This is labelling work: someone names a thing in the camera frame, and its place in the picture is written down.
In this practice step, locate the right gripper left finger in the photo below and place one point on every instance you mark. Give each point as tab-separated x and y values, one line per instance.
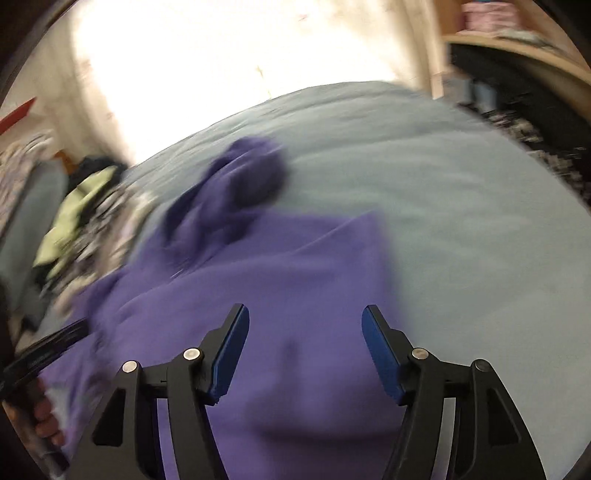
122	440

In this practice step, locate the purple hoodie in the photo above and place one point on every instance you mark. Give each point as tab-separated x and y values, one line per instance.
306	401

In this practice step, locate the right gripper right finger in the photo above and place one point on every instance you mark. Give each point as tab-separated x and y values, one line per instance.
490	438

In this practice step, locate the red wall decoration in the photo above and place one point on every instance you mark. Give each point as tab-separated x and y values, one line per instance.
16	115

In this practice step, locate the floral folded quilt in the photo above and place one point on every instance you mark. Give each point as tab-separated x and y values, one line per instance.
18	161

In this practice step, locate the green black folded garment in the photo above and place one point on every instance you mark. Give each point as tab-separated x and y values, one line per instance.
87	186

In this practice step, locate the person's left hand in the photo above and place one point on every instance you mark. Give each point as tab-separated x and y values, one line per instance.
45	425

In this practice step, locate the wooden shelf unit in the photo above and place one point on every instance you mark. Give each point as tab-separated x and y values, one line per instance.
532	82

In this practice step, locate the pink boxes on shelf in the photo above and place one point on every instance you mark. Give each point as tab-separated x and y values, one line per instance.
490	16

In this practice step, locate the black white patterned garment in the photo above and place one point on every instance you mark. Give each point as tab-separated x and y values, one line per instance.
101	247

